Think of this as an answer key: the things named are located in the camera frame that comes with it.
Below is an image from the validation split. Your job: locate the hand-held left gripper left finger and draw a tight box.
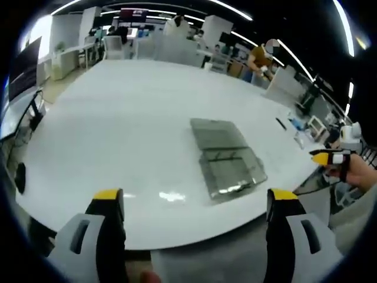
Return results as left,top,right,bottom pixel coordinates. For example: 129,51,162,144
48,188,131,283

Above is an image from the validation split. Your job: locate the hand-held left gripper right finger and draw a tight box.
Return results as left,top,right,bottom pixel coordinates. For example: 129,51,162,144
266,189,346,283

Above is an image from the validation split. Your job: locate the transparent dual guide fixture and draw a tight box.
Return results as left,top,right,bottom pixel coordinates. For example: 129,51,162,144
198,146,269,203

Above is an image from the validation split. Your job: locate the transparent divider plate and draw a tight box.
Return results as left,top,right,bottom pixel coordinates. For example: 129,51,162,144
190,117,250,152

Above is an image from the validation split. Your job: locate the person's right hand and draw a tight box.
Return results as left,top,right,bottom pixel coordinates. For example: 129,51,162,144
323,153,377,189

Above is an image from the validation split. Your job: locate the person's left hand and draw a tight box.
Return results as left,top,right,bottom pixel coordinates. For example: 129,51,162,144
139,269,161,283

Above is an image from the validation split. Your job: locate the white box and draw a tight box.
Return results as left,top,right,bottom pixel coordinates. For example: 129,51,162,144
306,115,330,142

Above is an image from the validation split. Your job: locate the blue packet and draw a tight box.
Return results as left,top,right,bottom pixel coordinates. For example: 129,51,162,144
288,117,307,131

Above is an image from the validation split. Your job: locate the black stand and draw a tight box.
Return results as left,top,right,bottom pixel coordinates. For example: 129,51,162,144
295,75,322,115

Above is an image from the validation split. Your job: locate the white board panel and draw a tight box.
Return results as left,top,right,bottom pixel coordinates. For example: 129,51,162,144
266,65,305,106

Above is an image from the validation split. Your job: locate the black round object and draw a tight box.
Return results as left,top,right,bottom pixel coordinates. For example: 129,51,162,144
15,162,28,195

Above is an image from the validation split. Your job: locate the white office desk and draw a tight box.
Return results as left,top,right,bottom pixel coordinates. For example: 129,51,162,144
51,43,100,81

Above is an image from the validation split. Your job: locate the dark monitor screen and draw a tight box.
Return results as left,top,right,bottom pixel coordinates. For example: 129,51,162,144
8,37,42,103

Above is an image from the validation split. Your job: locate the white mesh chair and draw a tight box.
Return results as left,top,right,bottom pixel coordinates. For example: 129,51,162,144
102,36,124,61

